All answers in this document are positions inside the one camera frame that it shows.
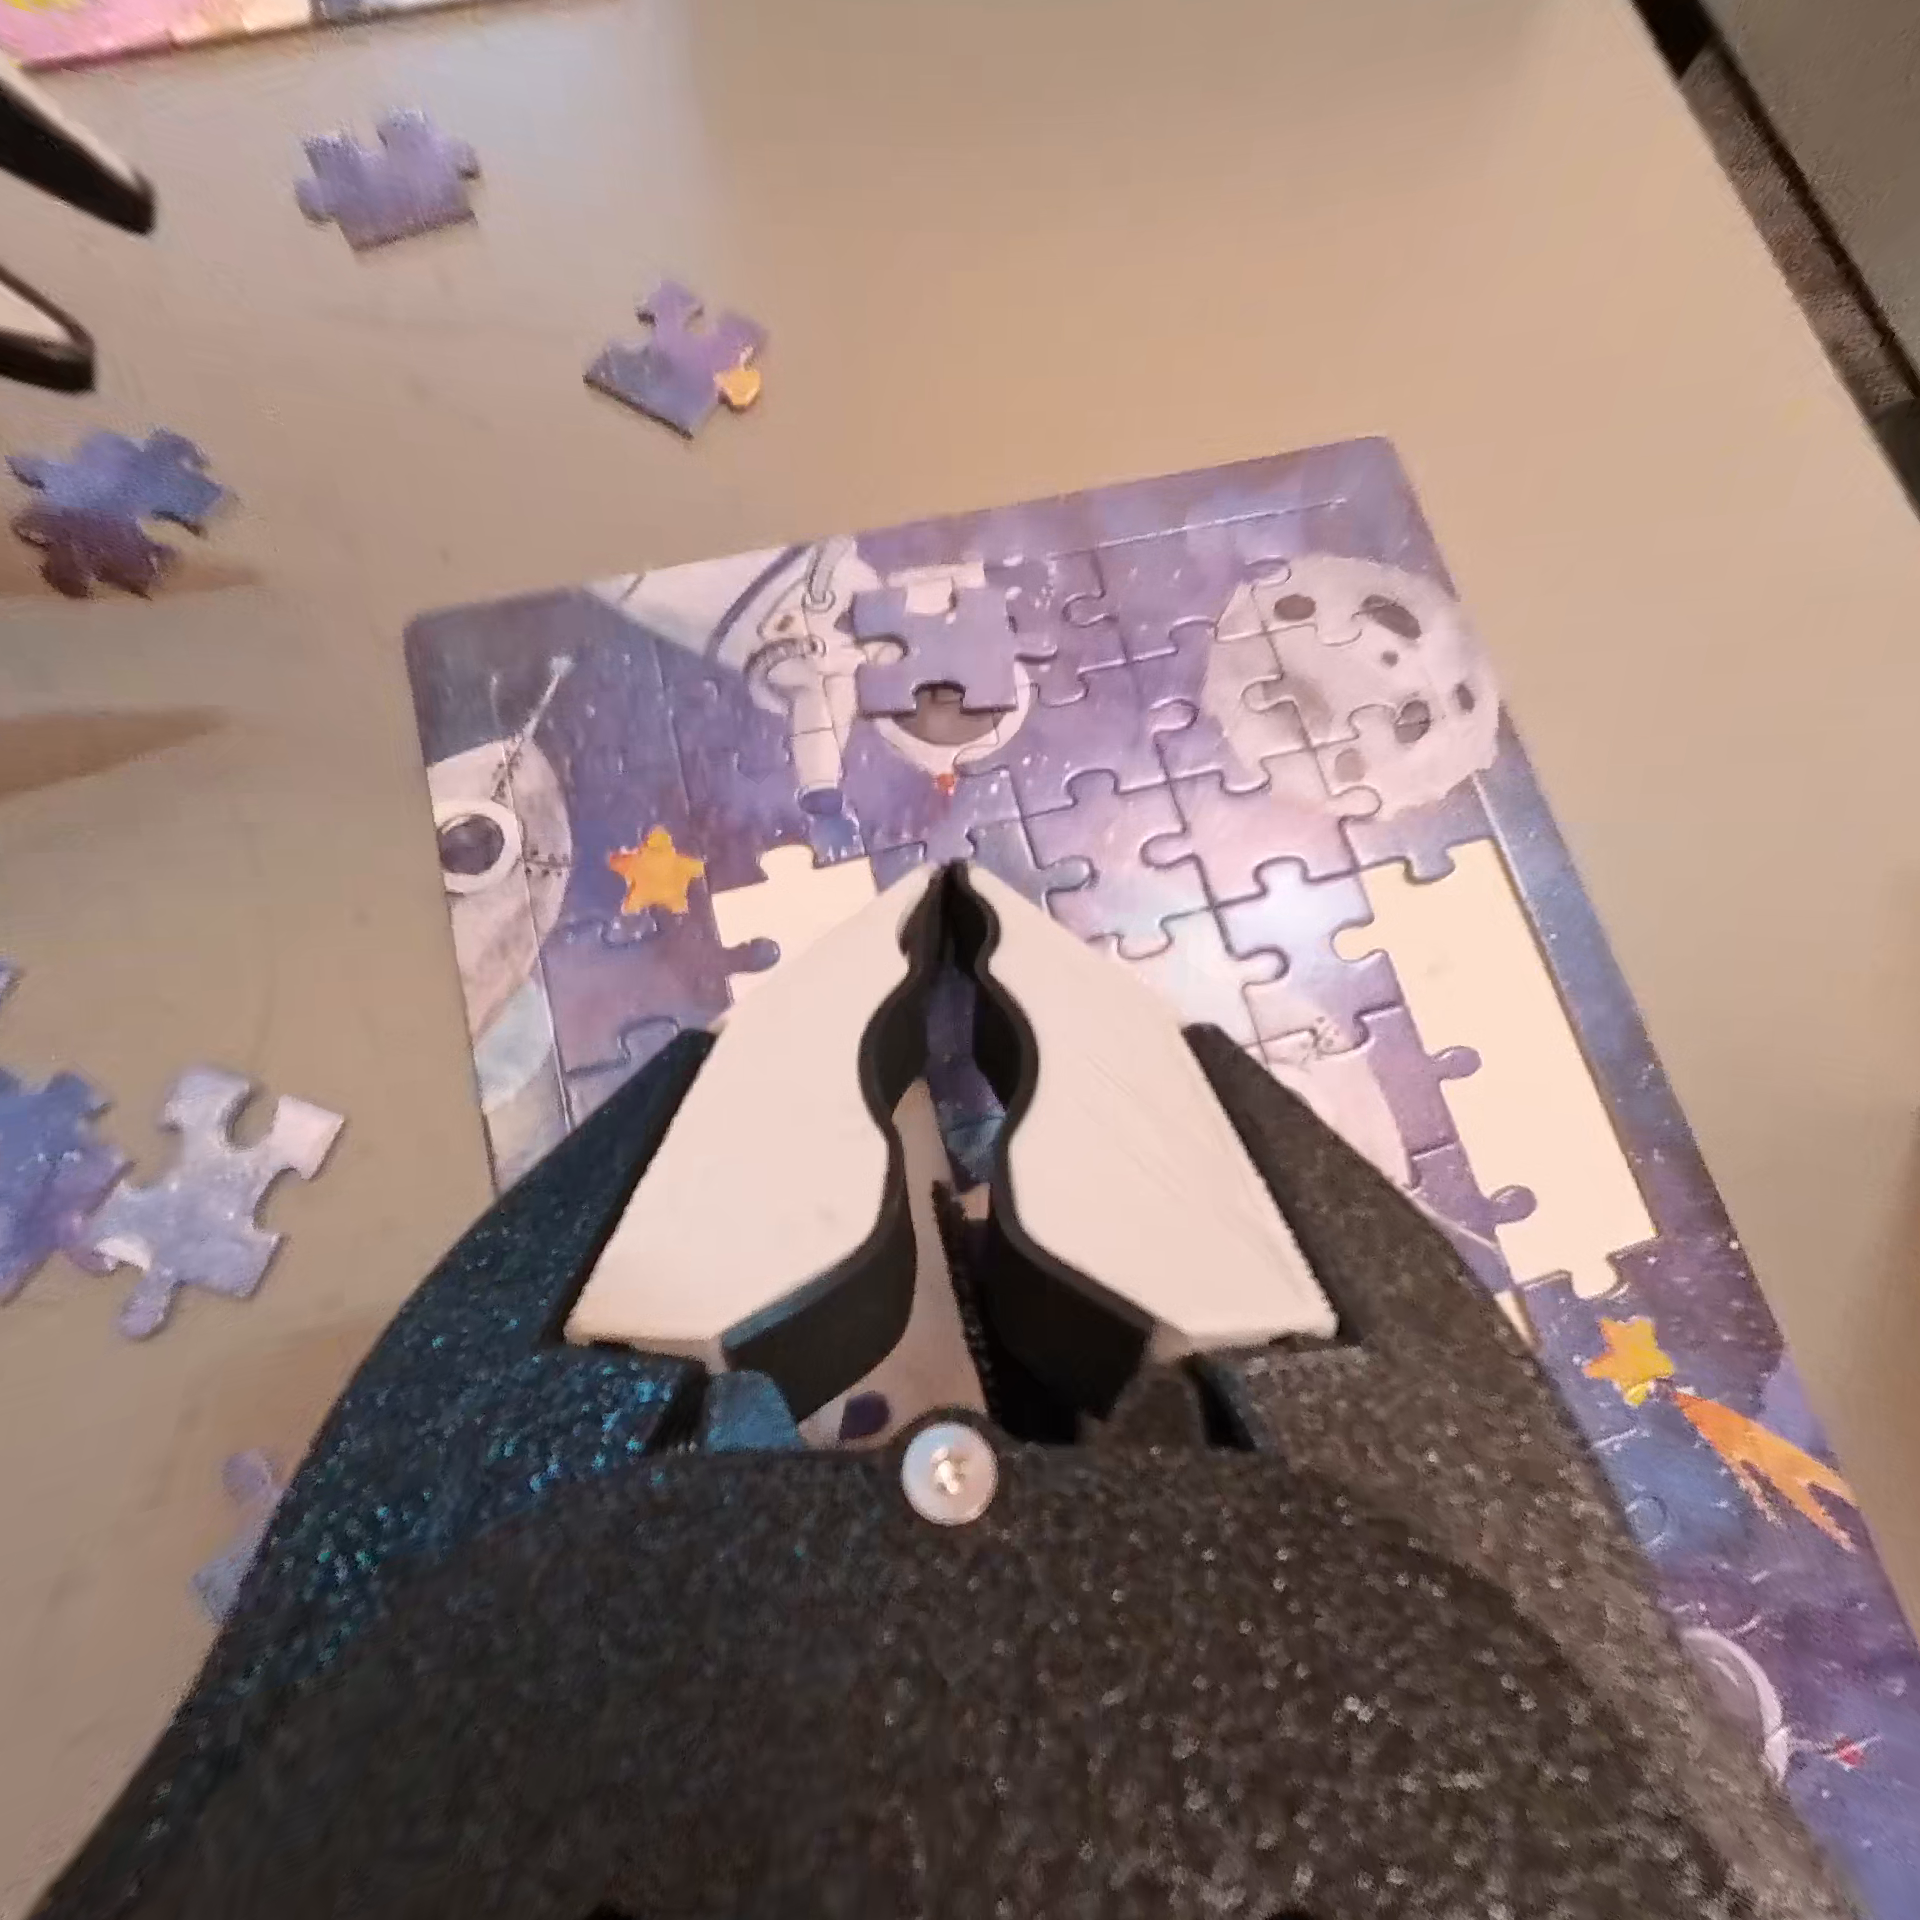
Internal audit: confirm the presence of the beige desk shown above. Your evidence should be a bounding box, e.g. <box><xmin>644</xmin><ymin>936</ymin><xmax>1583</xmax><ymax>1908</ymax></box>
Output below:
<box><xmin>0</xmin><ymin>0</ymin><xmax>1920</xmax><ymax>1920</ymax></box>

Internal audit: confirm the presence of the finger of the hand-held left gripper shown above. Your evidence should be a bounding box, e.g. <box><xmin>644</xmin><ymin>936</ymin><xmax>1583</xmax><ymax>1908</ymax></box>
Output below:
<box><xmin>0</xmin><ymin>66</ymin><xmax>161</xmax><ymax>239</ymax></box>
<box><xmin>0</xmin><ymin>269</ymin><xmax>98</xmax><ymax>398</ymax></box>

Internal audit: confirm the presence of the colourful jigsaw puzzle board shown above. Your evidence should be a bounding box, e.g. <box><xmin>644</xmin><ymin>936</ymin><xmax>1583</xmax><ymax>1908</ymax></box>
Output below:
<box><xmin>0</xmin><ymin>0</ymin><xmax>507</xmax><ymax>71</ymax></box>

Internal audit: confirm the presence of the space jigsaw puzzle board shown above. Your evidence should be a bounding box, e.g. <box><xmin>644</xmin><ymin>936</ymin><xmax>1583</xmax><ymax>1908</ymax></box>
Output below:
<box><xmin>407</xmin><ymin>434</ymin><xmax>1920</xmax><ymax>1786</ymax></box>

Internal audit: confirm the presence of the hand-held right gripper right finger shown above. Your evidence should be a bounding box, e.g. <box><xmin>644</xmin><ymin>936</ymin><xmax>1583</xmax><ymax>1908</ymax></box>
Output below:
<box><xmin>960</xmin><ymin>873</ymin><xmax>1342</xmax><ymax>1420</ymax></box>

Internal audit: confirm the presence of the blue jigsaw piece orange corner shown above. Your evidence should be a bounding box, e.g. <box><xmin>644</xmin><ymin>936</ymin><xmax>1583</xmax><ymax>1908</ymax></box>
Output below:
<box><xmin>583</xmin><ymin>277</ymin><xmax>773</xmax><ymax>439</ymax></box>

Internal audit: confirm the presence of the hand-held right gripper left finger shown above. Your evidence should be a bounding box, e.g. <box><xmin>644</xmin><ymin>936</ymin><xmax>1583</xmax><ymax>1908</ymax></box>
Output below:
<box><xmin>566</xmin><ymin>873</ymin><xmax>954</xmax><ymax>1411</ymax></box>

